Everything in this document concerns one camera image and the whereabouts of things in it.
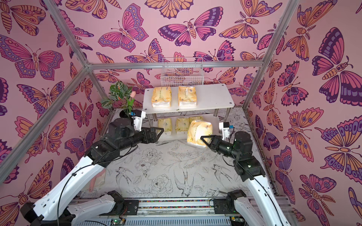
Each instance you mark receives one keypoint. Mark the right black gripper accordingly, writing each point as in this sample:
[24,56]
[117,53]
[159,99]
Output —
[214,142]

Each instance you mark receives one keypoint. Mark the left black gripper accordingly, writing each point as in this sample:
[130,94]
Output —
[150,135]

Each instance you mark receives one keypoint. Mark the yellow-green tissue pack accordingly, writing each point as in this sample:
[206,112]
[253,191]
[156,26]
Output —
[182,125]
[196,118]
[165,124]

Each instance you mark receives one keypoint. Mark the orange tissue pack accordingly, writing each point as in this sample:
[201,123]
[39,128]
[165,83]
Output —
[196,130]
[161,97]
[187,97]

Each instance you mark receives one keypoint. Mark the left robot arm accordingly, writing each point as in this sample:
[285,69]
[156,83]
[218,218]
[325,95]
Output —
[54,208]

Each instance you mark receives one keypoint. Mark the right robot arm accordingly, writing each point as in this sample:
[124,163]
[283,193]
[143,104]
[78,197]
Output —
[251,172]

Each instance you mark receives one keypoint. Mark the white two-tier shelf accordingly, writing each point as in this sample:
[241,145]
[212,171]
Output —
[210,100]

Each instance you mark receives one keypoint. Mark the potted plant in black vase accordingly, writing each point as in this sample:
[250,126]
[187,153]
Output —
[120,97]

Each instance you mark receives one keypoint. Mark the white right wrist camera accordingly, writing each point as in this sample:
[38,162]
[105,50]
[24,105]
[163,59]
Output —
[226,130]

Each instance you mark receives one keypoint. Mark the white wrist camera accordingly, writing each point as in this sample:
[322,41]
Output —
[226,130]
[138,116]

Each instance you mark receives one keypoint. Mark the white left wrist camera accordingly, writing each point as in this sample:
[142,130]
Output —
[138,116]

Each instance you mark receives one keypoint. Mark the white wire basket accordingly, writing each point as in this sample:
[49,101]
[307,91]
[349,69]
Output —
[184,71]

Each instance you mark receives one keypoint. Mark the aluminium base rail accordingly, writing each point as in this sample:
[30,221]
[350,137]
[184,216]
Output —
[200,211]

